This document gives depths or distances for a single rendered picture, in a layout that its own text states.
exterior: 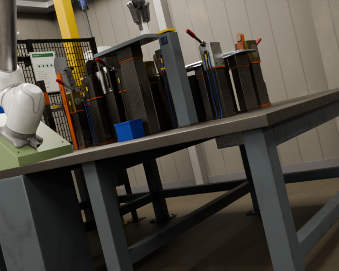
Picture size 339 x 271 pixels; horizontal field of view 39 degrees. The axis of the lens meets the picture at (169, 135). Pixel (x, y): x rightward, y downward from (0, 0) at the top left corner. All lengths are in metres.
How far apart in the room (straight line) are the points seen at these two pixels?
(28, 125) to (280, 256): 1.34
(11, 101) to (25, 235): 0.64
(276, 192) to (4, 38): 1.44
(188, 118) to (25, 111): 0.77
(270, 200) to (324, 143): 2.88
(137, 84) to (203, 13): 2.60
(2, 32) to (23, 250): 1.03
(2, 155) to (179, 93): 0.89
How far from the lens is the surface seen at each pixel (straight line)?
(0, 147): 2.41
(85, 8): 4.07
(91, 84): 2.66
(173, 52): 2.21
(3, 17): 2.34
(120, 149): 1.86
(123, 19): 5.45
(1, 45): 2.41
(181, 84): 2.19
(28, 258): 2.43
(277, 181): 1.62
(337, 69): 4.22
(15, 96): 2.38
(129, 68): 2.39
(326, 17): 4.25
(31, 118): 2.38
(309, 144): 4.51
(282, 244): 1.66
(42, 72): 3.63
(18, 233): 2.43
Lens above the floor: 0.75
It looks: 2 degrees down
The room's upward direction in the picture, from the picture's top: 13 degrees counter-clockwise
